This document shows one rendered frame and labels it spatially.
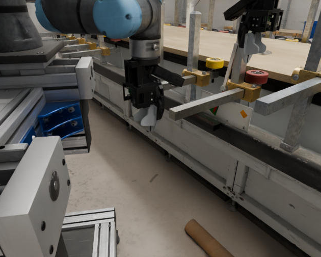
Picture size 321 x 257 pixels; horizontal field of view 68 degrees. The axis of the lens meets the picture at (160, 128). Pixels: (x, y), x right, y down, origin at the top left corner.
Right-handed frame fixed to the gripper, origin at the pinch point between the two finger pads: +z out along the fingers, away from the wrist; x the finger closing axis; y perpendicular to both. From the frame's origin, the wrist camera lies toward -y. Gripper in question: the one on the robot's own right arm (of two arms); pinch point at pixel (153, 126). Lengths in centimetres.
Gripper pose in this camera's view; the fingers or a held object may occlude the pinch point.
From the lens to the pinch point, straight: 69.0
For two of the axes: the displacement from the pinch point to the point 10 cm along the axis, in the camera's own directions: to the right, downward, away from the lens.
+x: 5.9, 3.8, -7.1
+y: -8.0, 2.8, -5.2
